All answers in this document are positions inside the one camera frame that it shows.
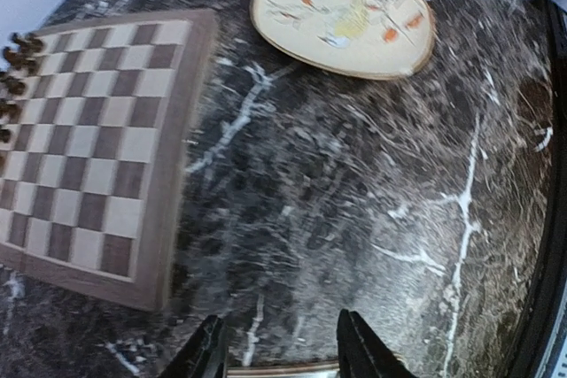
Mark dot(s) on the wooden chess board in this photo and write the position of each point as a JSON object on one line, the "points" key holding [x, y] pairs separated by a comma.
{"points": [[91, 185]]}

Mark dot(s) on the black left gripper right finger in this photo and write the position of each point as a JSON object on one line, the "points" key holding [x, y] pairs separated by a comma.
{"points": [[362, 354]]}

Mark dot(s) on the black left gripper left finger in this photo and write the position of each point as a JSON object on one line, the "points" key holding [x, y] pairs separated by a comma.
{"points": [[204, 355]]}

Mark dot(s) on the round bird pattern plate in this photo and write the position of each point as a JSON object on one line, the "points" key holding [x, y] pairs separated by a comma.
{"points": [[369, 39]]}

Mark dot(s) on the dark chess pieces row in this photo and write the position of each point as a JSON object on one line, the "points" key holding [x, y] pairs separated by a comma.
{"points": [[19, 58]]}

